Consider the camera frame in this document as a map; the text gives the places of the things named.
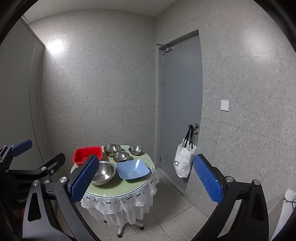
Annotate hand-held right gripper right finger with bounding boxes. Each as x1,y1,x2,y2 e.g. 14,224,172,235
193,153,270,241

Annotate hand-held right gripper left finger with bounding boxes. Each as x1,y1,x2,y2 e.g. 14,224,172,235
22,155,100,241

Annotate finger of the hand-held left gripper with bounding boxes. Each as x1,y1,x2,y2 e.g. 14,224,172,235
0,139,33,171
5,152,66,184

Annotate large steel bowl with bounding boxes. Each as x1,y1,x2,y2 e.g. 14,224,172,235
91,161,117,186

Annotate red plastic basin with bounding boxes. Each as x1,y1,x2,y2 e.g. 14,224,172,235
73,146,103,164

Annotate small steel bowl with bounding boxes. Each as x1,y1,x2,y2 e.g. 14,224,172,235
128,145,142,156
112,151,130,162
103,144,121,156

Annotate blue square plate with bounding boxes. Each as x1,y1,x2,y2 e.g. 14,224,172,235
116,159,150,181

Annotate white tote bag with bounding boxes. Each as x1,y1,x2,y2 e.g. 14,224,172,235
172,125,197,178

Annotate green lace-edged tablecloth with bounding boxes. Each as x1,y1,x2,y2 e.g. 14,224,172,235
70,145,160,226

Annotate white table base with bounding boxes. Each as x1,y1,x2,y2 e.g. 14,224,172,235
117,218,145,238

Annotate white board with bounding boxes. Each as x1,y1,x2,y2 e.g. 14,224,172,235
270,189,295,241

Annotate grey door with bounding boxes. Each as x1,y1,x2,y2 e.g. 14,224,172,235
158,35,203,189

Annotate metal door closer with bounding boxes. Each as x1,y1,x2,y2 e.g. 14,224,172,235
155,43,174,53

